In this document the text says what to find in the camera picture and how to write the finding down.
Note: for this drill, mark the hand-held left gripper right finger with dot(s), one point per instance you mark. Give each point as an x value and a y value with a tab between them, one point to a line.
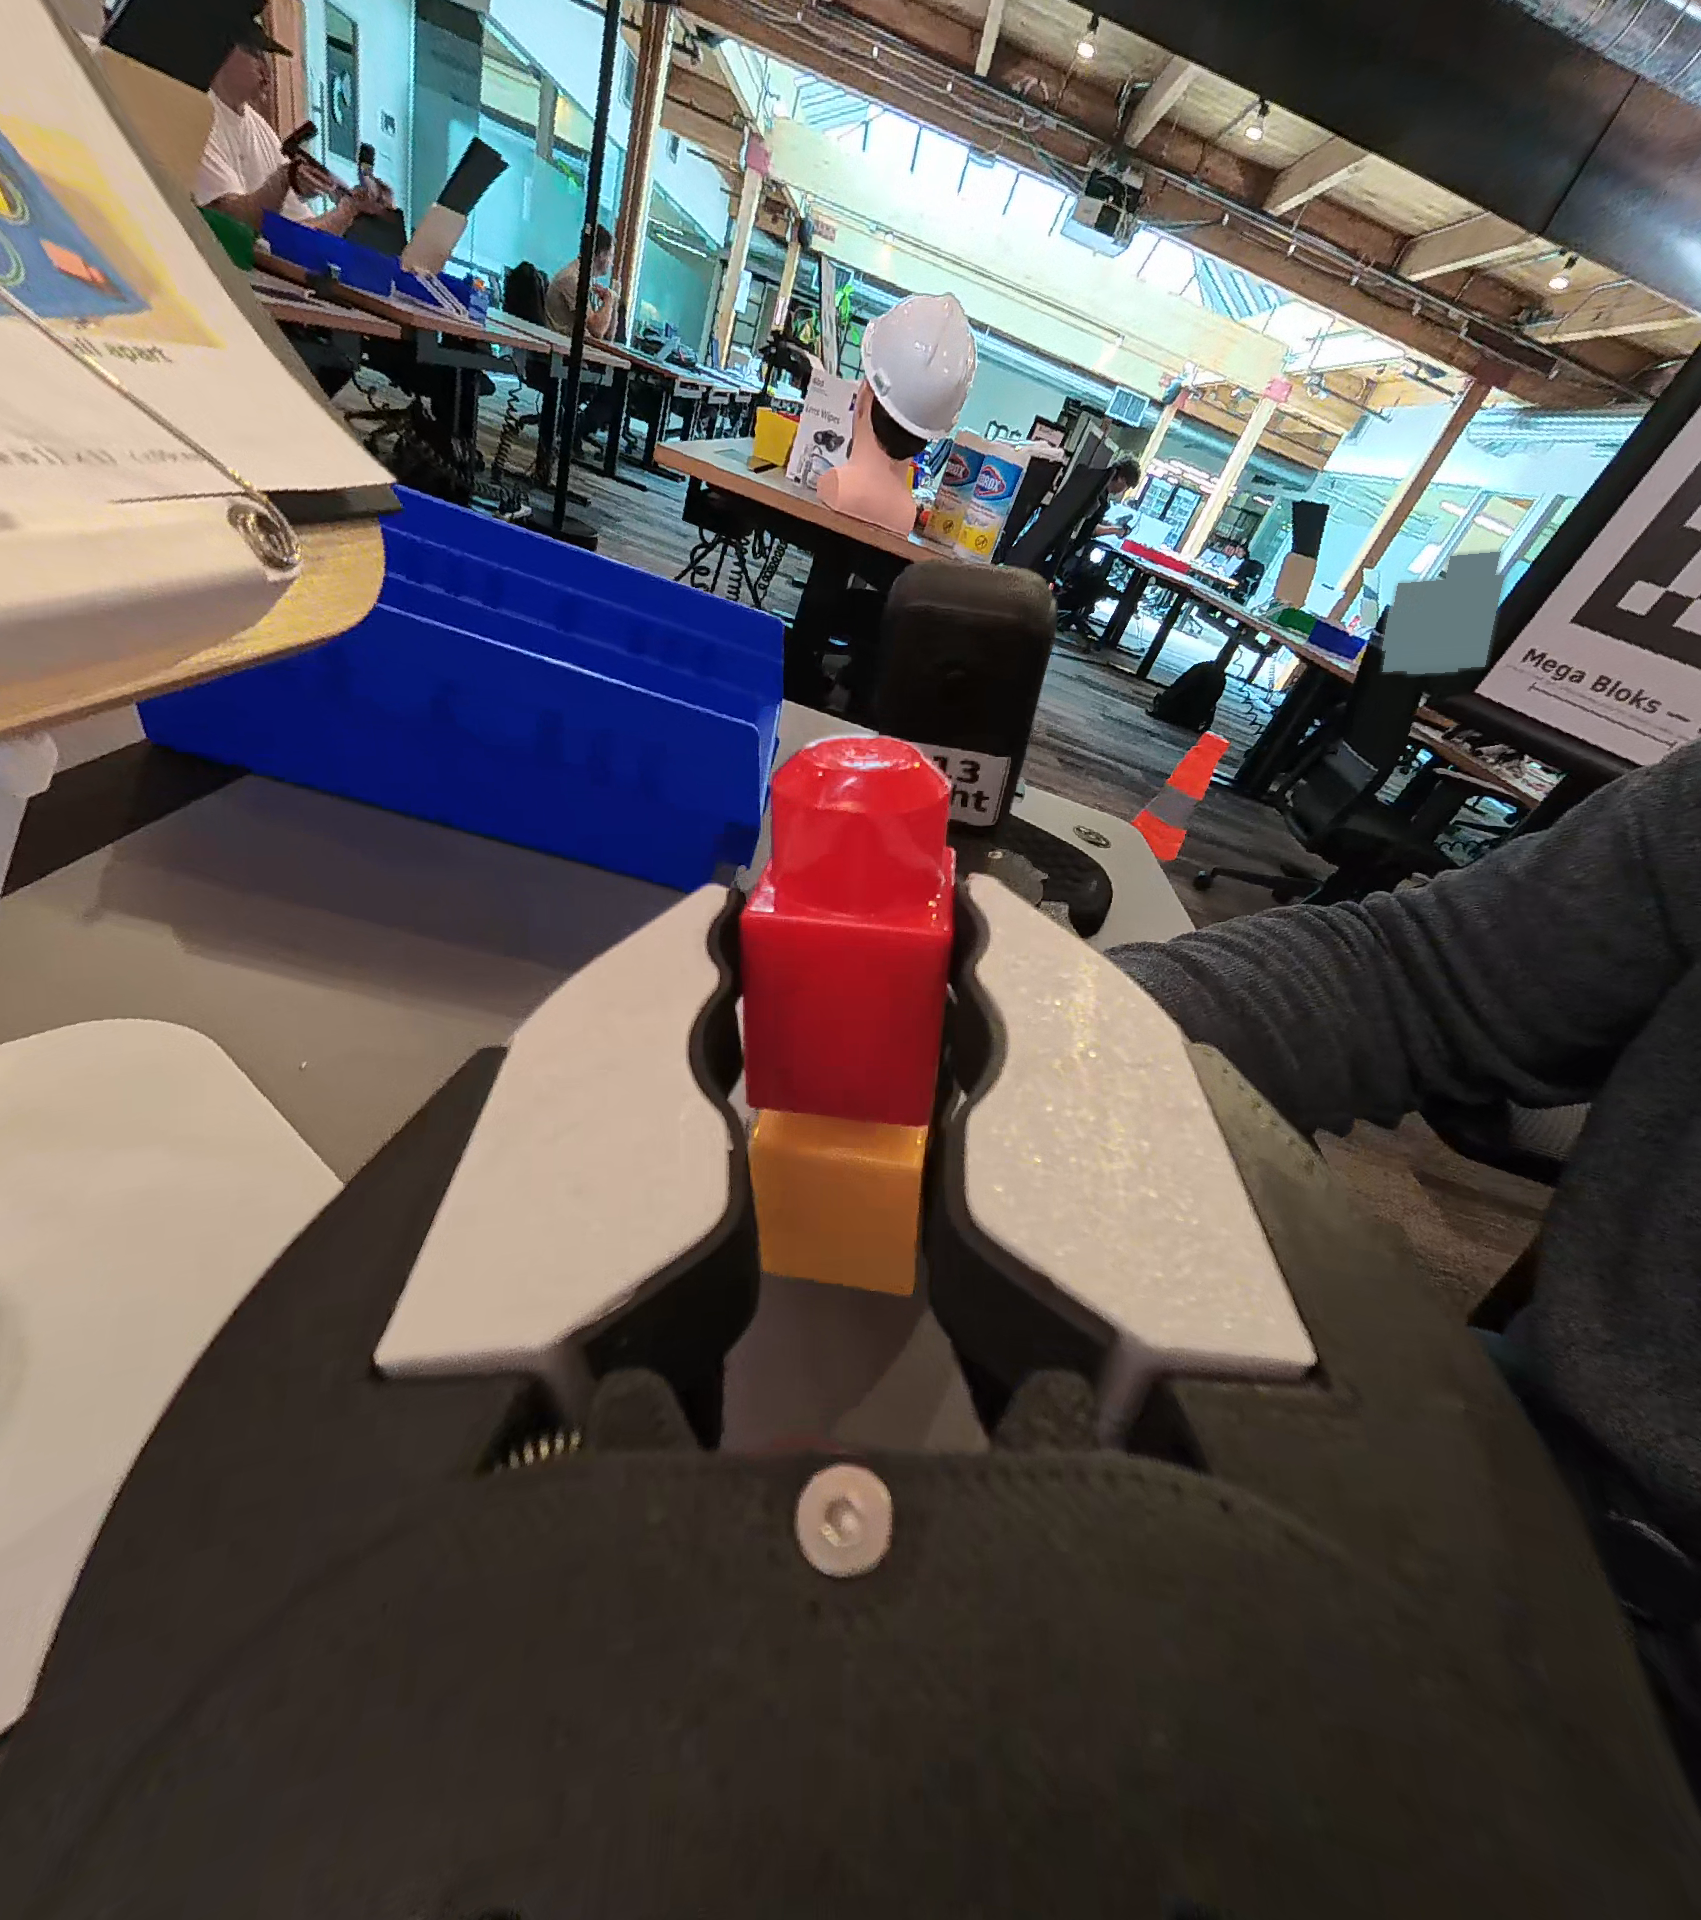
1121	1201

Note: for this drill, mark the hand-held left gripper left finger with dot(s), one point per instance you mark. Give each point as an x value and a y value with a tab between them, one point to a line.
568	1201

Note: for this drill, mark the yellow toy building block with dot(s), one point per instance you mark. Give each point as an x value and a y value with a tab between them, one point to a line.
838	1201

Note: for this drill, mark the red toy building block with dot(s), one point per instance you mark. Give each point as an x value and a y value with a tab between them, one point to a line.
846	960

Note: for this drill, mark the blue plastic bin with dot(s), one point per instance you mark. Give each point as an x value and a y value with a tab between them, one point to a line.
462	706

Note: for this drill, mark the grey desk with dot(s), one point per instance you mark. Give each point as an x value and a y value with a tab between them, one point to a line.
371	931

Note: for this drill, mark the orange traffic cone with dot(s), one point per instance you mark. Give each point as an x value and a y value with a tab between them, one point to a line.
1188	797

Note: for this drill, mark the mannequin head with white helmet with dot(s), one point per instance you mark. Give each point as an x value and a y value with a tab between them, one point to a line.
906	391

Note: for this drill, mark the white document stand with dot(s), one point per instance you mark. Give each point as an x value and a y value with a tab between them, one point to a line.
57	1320

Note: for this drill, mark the person's dark sweater torso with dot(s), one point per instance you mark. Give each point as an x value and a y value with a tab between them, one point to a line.
1691	1441

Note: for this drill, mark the black and white tag sign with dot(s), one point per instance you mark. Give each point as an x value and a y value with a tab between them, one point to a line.
1691	541

